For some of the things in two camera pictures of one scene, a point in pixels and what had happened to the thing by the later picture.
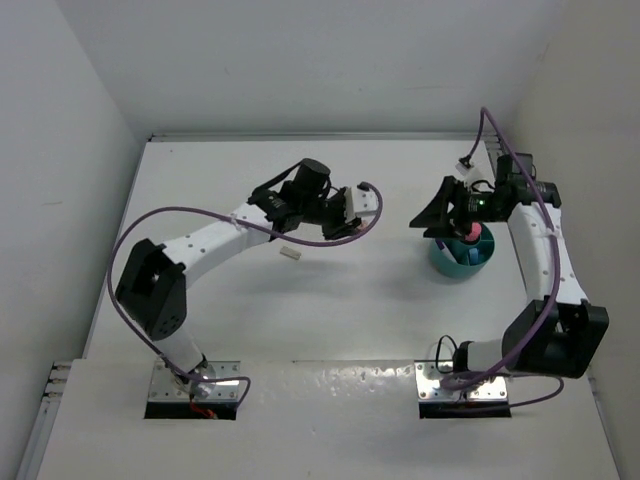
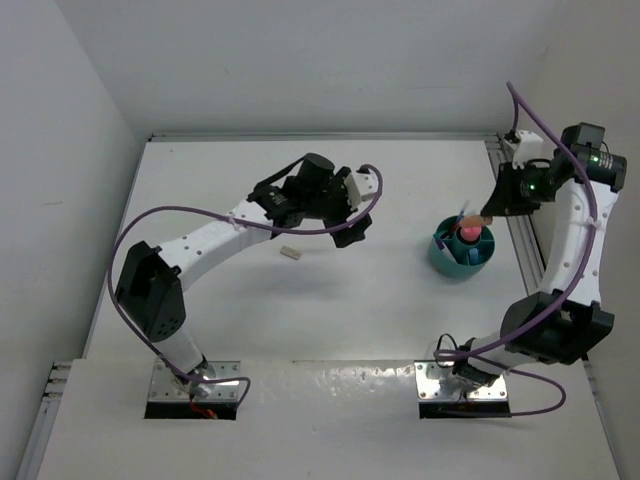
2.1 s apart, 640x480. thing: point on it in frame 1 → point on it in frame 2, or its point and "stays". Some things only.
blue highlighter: (473, 256) stays
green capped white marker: (448, 253) stays
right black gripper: (435, 216) → (505, 201)
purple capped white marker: (442, 246) stays
